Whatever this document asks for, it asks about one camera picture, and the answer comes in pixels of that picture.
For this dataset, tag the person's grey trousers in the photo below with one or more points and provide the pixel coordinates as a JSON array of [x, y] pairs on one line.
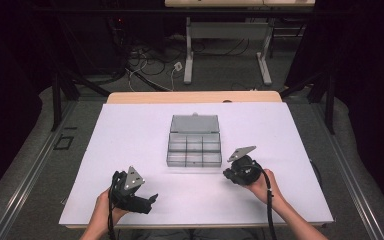
[[196, 234]]

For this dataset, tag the person's left hand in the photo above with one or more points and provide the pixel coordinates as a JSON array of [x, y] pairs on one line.
[[104, 213]]

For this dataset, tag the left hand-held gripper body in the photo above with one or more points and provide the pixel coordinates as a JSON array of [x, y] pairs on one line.
[[126, 190]]

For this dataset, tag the black metal stand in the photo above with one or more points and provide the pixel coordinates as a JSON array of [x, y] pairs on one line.
[[329, 103], [56, 100]]

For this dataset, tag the wooden table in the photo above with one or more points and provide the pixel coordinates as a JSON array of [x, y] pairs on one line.
[[180, 97]]

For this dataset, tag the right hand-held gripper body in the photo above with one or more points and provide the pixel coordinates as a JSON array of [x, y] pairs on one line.
[[246, 171]]

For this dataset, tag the dark curtain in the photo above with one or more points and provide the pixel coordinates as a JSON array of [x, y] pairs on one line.
[[3, 100], [373, 83]]

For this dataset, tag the white power adapter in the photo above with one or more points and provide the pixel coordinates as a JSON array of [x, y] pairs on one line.
[[178, 66]]

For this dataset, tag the grey metal floor rail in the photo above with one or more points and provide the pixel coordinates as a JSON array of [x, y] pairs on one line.
[[353, 180], [30, 173]]

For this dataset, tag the white-legged desk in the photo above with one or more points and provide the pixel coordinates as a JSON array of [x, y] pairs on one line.
[[226, 30]]

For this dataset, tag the person's right hand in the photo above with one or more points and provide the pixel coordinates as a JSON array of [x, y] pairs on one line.
[[266, 190]]

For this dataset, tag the clear grey compartment box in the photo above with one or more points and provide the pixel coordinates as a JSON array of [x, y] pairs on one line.
[[194, 150]]

